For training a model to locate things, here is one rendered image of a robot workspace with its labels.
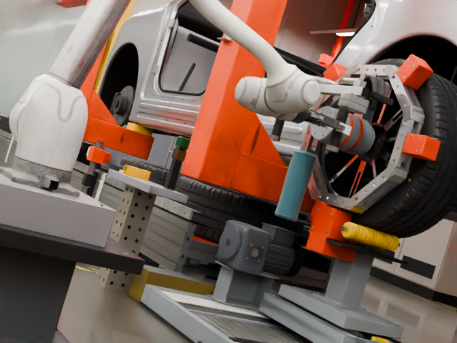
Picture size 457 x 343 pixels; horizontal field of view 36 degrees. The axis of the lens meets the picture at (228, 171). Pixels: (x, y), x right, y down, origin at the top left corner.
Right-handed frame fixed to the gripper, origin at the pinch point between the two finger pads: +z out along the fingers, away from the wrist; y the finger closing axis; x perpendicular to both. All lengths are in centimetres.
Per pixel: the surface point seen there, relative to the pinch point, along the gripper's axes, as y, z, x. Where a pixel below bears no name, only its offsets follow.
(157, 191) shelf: -53, -30, -40
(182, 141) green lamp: -53, -27, -19
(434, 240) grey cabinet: -312, 421, -25
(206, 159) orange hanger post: -59, -11, -22
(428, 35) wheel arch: -14, 41, 48
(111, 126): -253, 24, -17
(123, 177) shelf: -79, -34, -39
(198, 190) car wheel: -92, 9, -36
